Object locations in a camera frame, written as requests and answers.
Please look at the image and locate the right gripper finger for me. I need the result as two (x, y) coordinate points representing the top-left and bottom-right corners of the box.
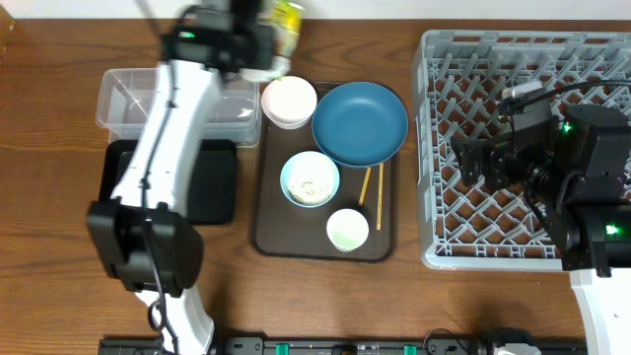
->
(458, 152), (486, 186)
(450, 137), (493, 154)

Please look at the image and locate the yellow snack wrapper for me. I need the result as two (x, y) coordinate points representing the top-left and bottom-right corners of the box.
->
(259, 0), (305, 78)

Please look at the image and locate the white paper cup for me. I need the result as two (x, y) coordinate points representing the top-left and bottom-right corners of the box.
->
(325, 209), (370, 252)

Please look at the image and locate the light blue bowl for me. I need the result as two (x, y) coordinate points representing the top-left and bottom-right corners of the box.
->
(279, 151), (341, 208)

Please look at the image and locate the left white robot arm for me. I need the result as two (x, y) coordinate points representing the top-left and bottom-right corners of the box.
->
(86, 1), (275, 354)

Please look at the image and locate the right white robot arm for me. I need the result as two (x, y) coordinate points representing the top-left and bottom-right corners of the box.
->
(451, 105), (630, 354)

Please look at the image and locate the grey dishwasher rack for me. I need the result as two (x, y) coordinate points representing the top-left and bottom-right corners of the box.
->
(411, 30), (630, 272)

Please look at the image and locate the black waste tray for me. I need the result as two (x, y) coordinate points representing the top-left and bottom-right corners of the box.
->
(99, 140), (238, 226)

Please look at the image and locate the pink bowl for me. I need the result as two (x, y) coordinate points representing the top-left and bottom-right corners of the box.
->
(261, 76), (317, 129)

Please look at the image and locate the dark blue plate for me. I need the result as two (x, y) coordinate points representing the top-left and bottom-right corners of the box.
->
(312, 82), (409, 168)

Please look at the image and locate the clear plastic bin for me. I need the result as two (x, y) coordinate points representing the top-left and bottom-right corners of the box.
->
(96, 68), (261, 147)

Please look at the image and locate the brown serving tray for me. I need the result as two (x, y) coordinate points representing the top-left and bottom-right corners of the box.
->
(249, 122), (398, 263)

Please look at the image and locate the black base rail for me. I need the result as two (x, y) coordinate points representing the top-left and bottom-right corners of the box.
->
(97, 327), (588, 355)

